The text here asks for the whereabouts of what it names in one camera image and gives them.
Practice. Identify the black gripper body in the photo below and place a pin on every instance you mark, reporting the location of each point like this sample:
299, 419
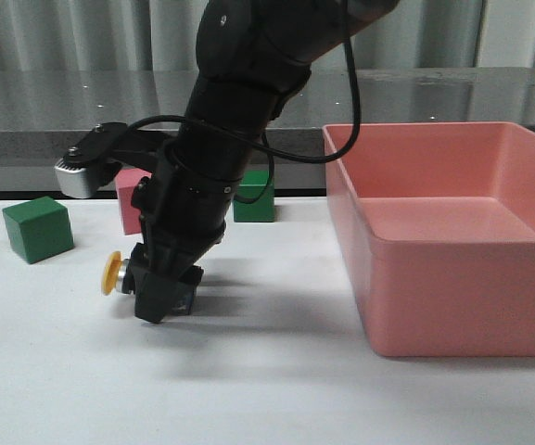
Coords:
181, 212

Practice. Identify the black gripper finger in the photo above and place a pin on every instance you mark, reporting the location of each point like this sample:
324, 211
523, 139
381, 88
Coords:
193, 275
157, 296

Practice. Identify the yellow push button switch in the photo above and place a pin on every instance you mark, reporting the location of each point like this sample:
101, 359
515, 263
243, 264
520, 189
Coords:
118, 274

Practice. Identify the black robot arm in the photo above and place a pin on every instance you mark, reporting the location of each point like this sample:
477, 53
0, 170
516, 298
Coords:
252, 57

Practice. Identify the pink cube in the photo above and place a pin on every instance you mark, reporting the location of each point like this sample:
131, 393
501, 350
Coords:
125, 184

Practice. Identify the green cube centre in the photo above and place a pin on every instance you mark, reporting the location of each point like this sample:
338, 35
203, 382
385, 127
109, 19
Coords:
255, 186

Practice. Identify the green cube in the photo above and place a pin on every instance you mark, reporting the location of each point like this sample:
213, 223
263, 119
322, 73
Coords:
38, 229
255, 186

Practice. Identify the green cube left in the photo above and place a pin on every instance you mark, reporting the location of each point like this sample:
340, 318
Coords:
38, 229

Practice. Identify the dark grey stone counter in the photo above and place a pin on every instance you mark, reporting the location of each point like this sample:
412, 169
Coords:
43, 112

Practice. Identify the grey curtain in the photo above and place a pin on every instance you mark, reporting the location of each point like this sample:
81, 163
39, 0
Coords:
161, 35

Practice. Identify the pink plastic bin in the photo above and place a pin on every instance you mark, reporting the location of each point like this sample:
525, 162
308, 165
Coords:
436, 224

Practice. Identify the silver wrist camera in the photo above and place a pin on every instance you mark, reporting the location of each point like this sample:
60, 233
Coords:
79, 182

